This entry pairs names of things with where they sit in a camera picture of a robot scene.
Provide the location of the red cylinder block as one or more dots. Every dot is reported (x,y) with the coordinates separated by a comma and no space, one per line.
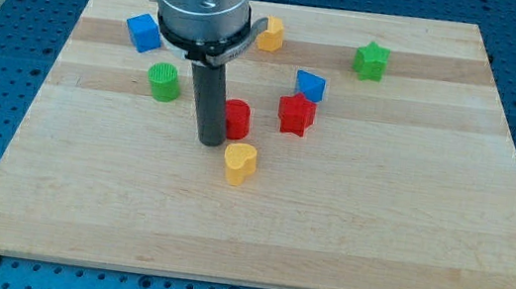
(238,117)

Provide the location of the wooden board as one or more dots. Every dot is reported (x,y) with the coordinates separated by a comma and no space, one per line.
(404,183)

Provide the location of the green cylinder block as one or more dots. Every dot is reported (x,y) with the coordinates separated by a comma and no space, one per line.
(164,83)

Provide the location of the red star block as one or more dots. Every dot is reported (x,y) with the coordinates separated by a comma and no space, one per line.
(296,113)

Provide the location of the yellow pentagon block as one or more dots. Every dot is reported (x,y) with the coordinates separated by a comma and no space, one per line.
(272,38)

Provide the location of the dark grey pointer rod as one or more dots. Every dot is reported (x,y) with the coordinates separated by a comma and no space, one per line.
(210,100)

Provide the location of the blue cube block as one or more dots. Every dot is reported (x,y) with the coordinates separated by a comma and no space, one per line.
(144,32)

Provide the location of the blue triangle block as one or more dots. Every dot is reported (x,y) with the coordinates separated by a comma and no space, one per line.
(310,85)

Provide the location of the yellow heart block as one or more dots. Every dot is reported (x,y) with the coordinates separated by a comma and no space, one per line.
(240,162)

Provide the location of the green star block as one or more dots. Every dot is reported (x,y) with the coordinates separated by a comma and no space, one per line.
(371,61)

